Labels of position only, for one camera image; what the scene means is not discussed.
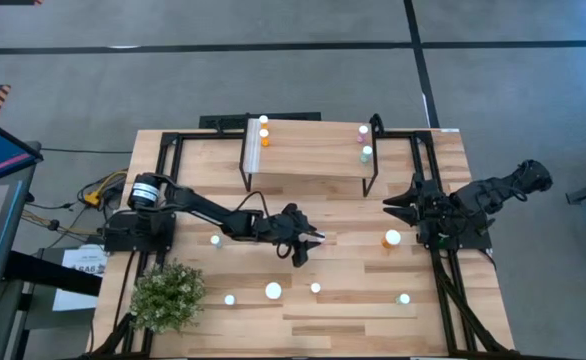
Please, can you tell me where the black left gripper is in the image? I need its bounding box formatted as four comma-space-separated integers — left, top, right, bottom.
265, 203, 326, 268

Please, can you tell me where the yellow power cable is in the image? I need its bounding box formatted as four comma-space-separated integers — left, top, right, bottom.
75, 169, 129, 209

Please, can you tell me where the white paper sheet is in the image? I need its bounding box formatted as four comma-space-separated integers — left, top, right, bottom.
51, 244, 109, 312

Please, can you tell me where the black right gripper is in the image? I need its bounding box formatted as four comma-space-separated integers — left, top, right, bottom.
383, 178, 454, 236

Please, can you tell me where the black metal mounting frame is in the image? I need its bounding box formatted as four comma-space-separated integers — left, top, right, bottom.
370, 113, 507, 357
88, 130, 247, 360

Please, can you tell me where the green artificial plant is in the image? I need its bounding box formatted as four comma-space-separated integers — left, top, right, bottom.
129, 259, 207, 335

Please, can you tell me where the wooden shelf with black legs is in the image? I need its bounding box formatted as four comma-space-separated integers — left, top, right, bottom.
238, 117, 380, 198

